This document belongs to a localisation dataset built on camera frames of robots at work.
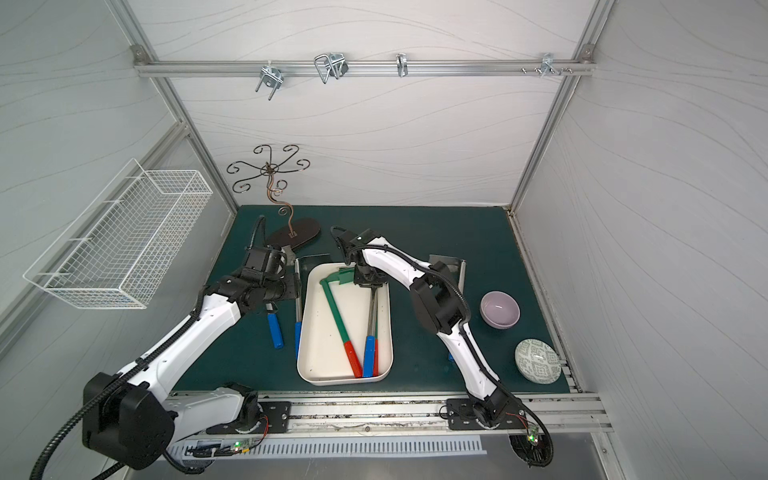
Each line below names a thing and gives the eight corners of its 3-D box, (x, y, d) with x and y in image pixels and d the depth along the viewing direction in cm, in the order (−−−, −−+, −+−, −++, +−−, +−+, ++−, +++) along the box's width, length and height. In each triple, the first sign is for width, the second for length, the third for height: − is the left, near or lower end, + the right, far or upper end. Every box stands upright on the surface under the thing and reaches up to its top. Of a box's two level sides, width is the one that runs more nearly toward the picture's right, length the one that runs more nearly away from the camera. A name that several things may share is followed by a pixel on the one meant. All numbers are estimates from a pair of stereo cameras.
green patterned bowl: (519, 386, 80) (525, 382, 76) (508, 344, 87) (513, 338, 84) (560, 386, 80) (568, 382, 76) (546, 344, 87) (552, 338, 84)
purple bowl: (480, 333, 89) (485, 325, 85) (473, 299, 97) (477, 290, 92) (518, 333, 90) (525, 325, 85) (508, 299, 97) (515, 290, 92)
